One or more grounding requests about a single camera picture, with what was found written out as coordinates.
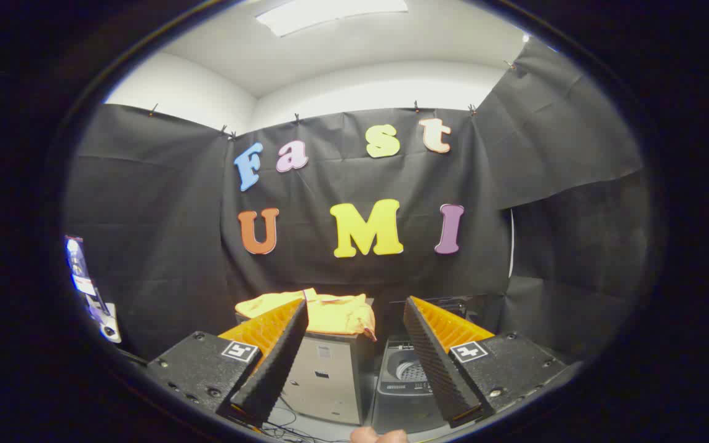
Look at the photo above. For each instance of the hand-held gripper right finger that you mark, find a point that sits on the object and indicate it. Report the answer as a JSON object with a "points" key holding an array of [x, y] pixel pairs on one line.
{"points": [[434, 363]]}

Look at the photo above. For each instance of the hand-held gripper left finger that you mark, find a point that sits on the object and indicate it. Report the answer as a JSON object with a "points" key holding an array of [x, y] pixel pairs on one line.
{"points": [[280, 363]]}

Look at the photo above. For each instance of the grey washing machine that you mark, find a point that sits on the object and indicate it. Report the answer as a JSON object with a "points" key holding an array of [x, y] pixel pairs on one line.
{"points": [[404, 389]]}

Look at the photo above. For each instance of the orange polo shirt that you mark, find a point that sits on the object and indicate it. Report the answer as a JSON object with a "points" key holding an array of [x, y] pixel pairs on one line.
{"points": [[336, 314]]}

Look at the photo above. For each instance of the grey cabinet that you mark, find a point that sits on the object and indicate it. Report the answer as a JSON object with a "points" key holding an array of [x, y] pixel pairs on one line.
{"points": [[330, 381]]}

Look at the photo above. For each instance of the black backdrop cloth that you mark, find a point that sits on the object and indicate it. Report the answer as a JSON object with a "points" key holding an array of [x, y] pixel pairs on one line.
{"points": [[164, 234]]}

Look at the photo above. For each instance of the white and blue device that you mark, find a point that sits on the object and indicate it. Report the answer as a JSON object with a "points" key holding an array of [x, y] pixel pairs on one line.
{"points": [[87, 286]]}

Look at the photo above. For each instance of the ceiling light panel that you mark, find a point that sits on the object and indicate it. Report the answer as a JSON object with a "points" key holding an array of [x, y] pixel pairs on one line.
{"points": [[330, 13]]}

